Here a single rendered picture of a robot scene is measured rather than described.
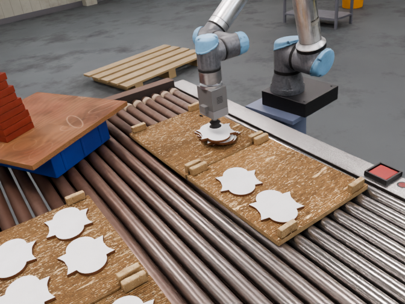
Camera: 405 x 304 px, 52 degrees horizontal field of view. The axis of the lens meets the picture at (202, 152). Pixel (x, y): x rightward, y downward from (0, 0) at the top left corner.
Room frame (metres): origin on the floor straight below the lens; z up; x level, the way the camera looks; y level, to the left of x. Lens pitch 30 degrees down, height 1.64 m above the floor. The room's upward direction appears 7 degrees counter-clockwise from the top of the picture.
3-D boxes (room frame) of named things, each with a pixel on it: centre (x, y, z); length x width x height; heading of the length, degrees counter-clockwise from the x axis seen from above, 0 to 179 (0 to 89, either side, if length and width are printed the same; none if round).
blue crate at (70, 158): (1.41, 0.56, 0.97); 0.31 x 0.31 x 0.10; 60
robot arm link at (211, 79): (1.31, -0.06, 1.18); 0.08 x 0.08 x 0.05
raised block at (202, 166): (1.11, 0.02, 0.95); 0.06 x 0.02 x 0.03; 122
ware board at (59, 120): (1.45, 0.61, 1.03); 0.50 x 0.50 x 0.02; 60
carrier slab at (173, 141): (1.37, 0.02, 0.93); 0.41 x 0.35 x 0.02; 31
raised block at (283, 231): (0.78, -0.19, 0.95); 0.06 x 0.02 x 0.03; 122
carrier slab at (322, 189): (1.02, -0.20, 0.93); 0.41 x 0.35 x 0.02; 32
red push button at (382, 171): (1.00, -0.53, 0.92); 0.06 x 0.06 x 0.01; 30
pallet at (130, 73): (5.08, 0.54, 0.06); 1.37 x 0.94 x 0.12; 130
